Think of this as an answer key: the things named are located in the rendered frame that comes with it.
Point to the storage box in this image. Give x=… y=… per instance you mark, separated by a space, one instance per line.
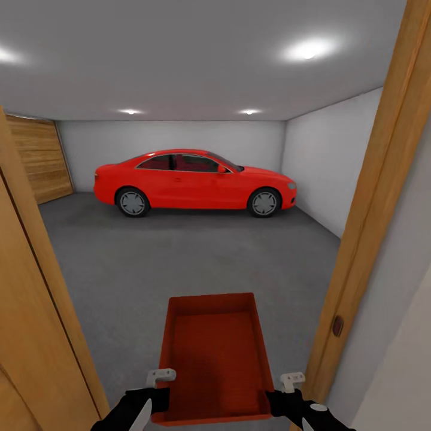
x=215 y=345

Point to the car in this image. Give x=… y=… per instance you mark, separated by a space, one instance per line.
x=191 y=179

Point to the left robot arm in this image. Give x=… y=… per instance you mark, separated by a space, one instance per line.
x=136 y=407

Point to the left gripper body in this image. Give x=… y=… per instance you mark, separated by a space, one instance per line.
x=161 y=399

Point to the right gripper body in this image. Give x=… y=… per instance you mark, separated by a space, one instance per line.
x=281 y=403

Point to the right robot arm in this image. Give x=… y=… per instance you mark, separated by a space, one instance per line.
x=308 y=415

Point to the garage door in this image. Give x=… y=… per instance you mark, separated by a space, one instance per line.
x=40 y=151

